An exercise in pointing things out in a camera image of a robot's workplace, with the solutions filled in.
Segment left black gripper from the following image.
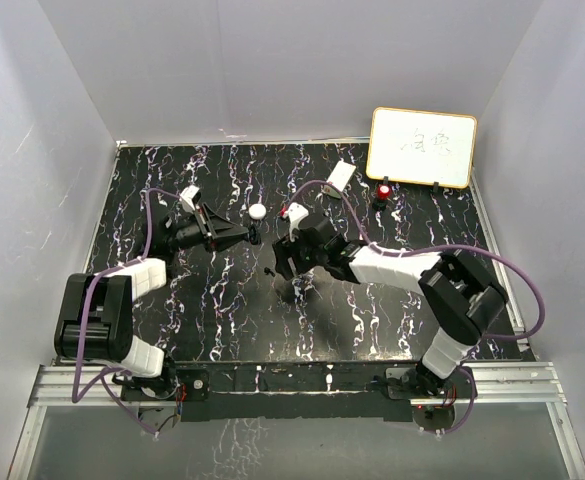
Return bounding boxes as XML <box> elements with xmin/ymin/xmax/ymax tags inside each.
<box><xmin>166</xmin><ymin>204</ymin><xmax>249</xmax><ymax>254</ymax></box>

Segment white earbud charging case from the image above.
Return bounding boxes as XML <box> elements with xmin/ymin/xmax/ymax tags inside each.
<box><xmin>248</xmin><ymin>203</ymin><xmax>267</xmax><ymax>221</ymax></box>

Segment black earbud charging case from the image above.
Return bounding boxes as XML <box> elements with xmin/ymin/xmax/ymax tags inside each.
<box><xmin>248</xmin><ymin>225</ymin><xmax>261</xmax><ymax>245</ymax></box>

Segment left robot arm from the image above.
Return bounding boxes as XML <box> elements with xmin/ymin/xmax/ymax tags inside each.
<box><xmin>54</xmin><ymin>203</ymin><xmax>259</xmax><ymax>399</ymax></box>

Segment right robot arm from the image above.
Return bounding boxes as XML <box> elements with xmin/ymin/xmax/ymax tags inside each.
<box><xmin>273</xmin><ymin>204</ymin><xmax>509</xmax><ymax>397</ymax></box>

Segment white cardboard box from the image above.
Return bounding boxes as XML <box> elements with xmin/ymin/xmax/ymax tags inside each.
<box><xmin>322</xmin><ymin>161</ymin><xmax>356</xmax><ymax>199</ymax></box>

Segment red emergency button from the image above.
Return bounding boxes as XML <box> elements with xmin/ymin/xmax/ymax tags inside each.
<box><xmin>372</xmin><ymin>184</ymin><xmax>392</xmax><ymax>211</ymax></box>

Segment black front mounting bar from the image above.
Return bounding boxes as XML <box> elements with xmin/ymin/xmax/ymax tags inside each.
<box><xmin>176</xmin><ymin>361</ymin><xmax>424</xmax><ymax>422</ymax></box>

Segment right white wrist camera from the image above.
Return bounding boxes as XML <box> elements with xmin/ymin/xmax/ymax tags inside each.
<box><xmin>282</xmin><ymin>202</ymin><xmax>309</xmax><ymax>238</ymax></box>

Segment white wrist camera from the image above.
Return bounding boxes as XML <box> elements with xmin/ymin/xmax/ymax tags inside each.
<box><xmin>179</xmin><ymin>185</ymin><xmax>201</xmax><ymax>214</ymax></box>
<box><xmin>282</xmin><ymin>202</ymin><xmax>309</xmax><ymax>238</ymax></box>

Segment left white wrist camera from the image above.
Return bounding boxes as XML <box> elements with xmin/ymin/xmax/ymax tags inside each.
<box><xmin>179</xmin><ymin>185</ymin><xmax>201</xmax><ymax>214</ymax></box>

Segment white board yellow frame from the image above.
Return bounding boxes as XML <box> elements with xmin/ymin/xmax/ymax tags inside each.
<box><xmin>366</xmin><ymin>107</ymin><xmax>478</xmax><ymax>189</ymax></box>

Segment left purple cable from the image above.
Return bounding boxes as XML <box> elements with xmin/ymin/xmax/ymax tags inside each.
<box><xmin>71</xmin><ymin>188</ymin><xmax>186</xmax><ymax>436</ymax></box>

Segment purple cable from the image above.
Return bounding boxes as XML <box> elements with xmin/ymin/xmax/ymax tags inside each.
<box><xmin>71</xmin><ymin>188</ymin><xmax>186</xmax><ymax>436</ymax></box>
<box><xmin>281</xmin><ymin>179</ymin><xmax>546</xmax><ymax>436</ymax></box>

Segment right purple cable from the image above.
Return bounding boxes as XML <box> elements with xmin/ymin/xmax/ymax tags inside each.
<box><xmin>281</xmin><ymin>179</ymin><xmax>546</xmax><ymax>436</ymax></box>

